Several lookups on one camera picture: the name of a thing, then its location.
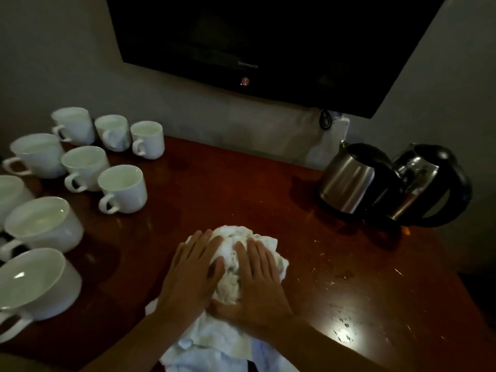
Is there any steel kettle with black lid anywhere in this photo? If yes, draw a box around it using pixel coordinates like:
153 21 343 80
317 142 404 221

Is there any black and steel kettle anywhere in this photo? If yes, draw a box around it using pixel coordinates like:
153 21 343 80
387 143 473 228

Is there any person's left hand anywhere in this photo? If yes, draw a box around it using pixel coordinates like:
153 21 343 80
157 229 226 326

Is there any black wall television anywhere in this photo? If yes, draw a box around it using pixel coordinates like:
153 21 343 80
105 0 448 119

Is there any white cloth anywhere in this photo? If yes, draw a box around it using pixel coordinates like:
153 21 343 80
145 225 301 372

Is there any person's right hand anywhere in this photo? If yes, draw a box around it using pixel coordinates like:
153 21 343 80
207 238 295 339

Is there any white ceramic cup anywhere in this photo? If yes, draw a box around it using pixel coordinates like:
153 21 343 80
0 247 83 344
97 164 148 215
0 196 85 262
0 175 36 231
2 133 67 179
61 146 111 193

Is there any dark red wooden table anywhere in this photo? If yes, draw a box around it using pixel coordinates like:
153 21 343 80
0 135 496 372

